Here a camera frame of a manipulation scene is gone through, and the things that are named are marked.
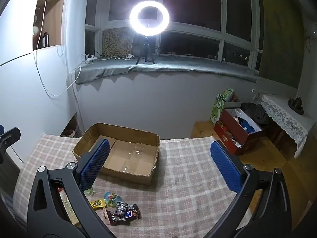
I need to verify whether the patterned brown board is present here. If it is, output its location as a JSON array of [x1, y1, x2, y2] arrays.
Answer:
[[101, 28, 134, 58]]

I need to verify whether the checked pink tablecloth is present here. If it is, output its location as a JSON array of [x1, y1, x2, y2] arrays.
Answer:
[[13, 134, 248, 238]]

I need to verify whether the white window frame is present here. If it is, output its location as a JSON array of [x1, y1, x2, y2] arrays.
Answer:
[[84, 0, 264, 70]]

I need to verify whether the white cable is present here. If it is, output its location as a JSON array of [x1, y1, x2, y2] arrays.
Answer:
[[34, 0, 82, 98]]

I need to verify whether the brown cardboard box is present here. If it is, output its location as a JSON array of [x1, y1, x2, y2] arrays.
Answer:
[[72, 123, 161, 185]]

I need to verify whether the yellow snack packet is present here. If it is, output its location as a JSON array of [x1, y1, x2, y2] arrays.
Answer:
[[90, 199, 107, 209]]

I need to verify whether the dark brown snack bar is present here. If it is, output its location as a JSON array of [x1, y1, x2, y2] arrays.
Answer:
[[106, 211, 131, 227]]

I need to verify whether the green paper bag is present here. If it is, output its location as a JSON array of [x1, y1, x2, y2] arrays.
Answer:
[[210, 88, 235, 127]]

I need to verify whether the grey sill cloth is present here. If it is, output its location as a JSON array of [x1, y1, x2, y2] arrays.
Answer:
[[74, 57, 258, 85]]

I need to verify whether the red storage box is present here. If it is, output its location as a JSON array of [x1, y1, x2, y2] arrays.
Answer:
[[214, 108, 263, 155]]

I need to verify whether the white lace tablecloth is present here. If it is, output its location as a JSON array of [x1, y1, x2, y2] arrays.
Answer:
[[258, 94, 316, 158]]

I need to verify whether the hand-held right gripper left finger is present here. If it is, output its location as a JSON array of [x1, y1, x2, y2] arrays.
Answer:
[[27, 139, 117, 238]]

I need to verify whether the brown chocolate bar blue label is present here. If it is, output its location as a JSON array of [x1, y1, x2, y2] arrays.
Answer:
[[124, 204, 142, 221]]

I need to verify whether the dark patterned snack bar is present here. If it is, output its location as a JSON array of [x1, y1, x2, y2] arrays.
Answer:
[[116, 202, 130, 219]]

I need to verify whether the olive curtain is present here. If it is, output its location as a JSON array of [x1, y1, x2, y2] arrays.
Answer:
[[259, 0, 313, 90]]

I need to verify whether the black tripod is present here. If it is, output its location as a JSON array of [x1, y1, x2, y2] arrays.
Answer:
[[136, 36, 156, 65]]

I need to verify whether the colourful cartoon snack packet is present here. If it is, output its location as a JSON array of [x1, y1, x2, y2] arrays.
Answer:
[[104, 192, 122, 208]]

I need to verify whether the dark figurine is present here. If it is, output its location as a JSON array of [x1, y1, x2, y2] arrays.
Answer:
[[288, 97, 305, 116]]

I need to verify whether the beige cracker package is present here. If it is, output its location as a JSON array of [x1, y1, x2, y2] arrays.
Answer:
[[59, 190, 80, 226]]

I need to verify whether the wooden wall shelf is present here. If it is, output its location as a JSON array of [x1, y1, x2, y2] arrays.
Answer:
[[33, 0, 69, 51]]

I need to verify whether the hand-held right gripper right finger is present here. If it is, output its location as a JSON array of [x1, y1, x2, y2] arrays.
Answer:
[[210, 140, 293, 238]]

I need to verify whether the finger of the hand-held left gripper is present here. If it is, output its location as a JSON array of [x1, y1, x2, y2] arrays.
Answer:
[[0, 127, 21, 164]]

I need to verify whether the dark cloth bag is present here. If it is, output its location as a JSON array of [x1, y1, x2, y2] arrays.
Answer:
[[241, 103, 269, 126]]

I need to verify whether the white ring light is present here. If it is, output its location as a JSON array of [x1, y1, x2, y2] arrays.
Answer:
[[129, 0, 170, 37]]

